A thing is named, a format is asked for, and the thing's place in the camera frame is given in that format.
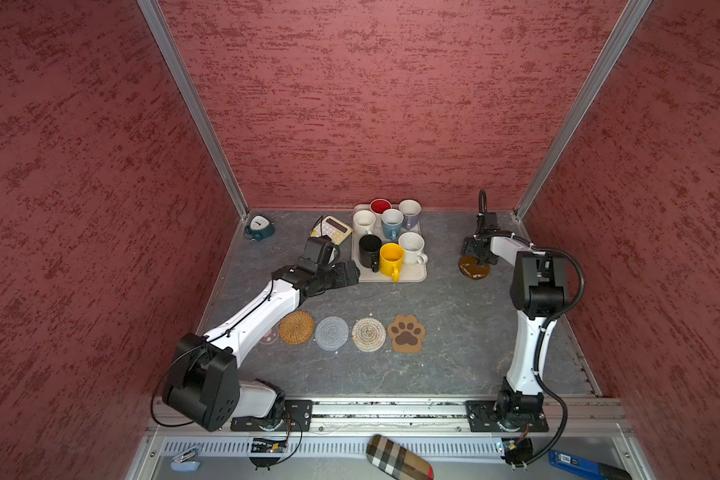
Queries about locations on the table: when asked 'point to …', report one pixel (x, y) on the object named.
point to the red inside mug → (378, 205)
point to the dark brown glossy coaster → (469, 267)
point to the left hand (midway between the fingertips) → (346, 280)
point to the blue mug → (392, 220)
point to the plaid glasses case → (396, 460)
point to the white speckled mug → (413, 245)
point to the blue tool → (587, 467)
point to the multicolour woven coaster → (368, 334)
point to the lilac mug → (411, 209)
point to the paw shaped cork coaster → (406, 334)
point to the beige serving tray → (411, 273)
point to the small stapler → (188, 461)
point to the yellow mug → (391, 260)
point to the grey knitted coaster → (331, 333)
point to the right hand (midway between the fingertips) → (473, 256)
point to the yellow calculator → (332, 227)
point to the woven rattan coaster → (296, 327)
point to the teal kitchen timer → (260, 228)
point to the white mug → (364, 223)
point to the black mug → (369, 246)
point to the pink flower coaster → (271, 335)
